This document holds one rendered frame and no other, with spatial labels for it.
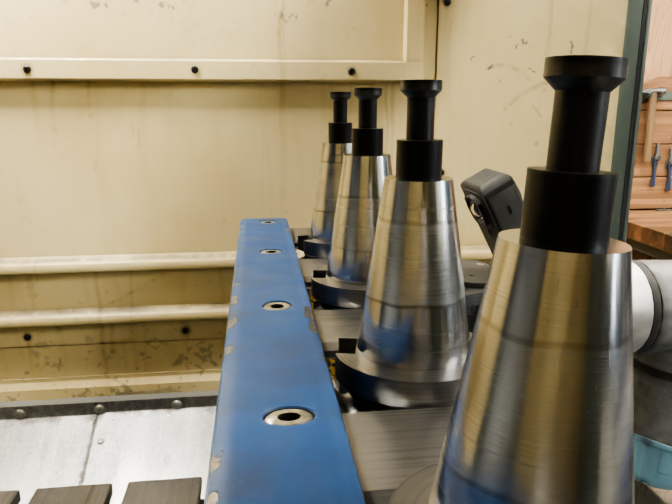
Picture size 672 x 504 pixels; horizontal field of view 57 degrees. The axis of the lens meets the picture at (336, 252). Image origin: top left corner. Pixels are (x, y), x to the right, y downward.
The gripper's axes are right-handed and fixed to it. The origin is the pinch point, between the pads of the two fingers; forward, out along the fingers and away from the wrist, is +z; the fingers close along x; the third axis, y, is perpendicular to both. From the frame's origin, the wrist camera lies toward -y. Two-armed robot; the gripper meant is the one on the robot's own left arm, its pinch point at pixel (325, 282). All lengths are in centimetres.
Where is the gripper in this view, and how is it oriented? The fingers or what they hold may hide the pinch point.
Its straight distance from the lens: 46.6
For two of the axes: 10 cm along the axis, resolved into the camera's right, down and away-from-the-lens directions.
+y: -0.3, 9.7, 2.2
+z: -9.9, 0.0, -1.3
